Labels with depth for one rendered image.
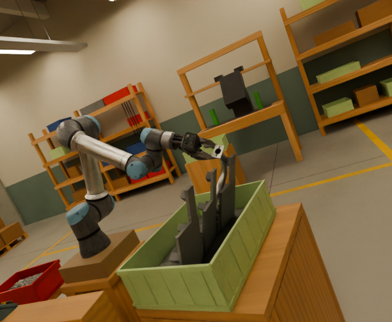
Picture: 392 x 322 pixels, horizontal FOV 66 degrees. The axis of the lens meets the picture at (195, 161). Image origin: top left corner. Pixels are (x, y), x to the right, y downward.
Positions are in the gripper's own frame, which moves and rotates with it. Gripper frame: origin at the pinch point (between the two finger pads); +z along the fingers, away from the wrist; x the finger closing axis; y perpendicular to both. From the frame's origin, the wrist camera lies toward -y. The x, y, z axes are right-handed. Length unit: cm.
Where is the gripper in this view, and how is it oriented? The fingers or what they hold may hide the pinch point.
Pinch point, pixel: (217, 153)
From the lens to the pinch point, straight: 125.6
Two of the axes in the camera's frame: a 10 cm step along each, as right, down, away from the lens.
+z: 9.0, 2.1, -3.8
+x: 3.3, -9.0, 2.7
